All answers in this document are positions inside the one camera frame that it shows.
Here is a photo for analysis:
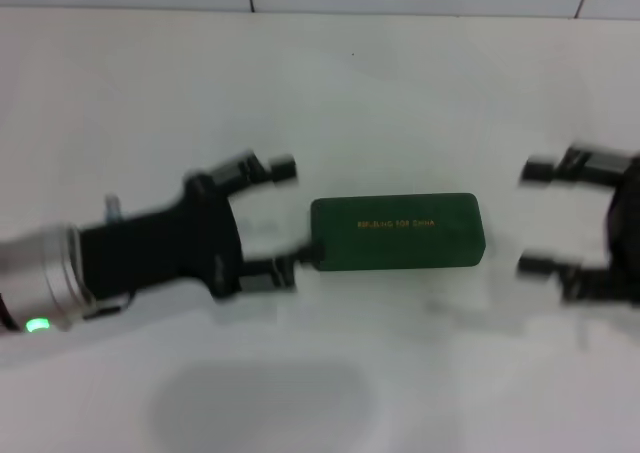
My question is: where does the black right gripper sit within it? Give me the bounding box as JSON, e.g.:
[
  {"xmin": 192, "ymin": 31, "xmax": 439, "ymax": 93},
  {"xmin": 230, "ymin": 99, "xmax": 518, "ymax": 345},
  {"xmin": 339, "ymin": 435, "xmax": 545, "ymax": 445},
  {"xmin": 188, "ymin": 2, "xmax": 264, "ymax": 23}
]
[{"xmin": 516, "ymin": 144, "xmax": 640, "ymax": 308}]

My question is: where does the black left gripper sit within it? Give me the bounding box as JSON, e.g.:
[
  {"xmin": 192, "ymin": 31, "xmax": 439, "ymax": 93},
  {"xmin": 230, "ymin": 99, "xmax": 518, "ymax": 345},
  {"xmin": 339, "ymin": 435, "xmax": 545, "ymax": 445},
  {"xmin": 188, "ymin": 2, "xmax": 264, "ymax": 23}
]
[{"xmin": 77, "ymin": 148, "xmax": 315, "ymax": 304}]

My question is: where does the green glasses case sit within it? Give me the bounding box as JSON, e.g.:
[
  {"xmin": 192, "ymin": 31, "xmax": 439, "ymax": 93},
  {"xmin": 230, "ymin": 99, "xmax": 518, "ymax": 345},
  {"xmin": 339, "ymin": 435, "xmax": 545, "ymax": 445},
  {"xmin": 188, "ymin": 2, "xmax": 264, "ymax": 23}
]
[{"xmin": 309, "ymin": 191, "xmax": 489, "ymax": 274}]

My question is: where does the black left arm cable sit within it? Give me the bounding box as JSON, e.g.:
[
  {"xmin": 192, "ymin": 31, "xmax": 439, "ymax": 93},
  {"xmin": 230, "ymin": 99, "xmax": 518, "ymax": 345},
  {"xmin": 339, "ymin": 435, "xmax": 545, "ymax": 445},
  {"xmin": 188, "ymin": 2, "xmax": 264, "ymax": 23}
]
[{"xmin": 82, "ymin": 291, "xmax": 137, "ymax": 323}]

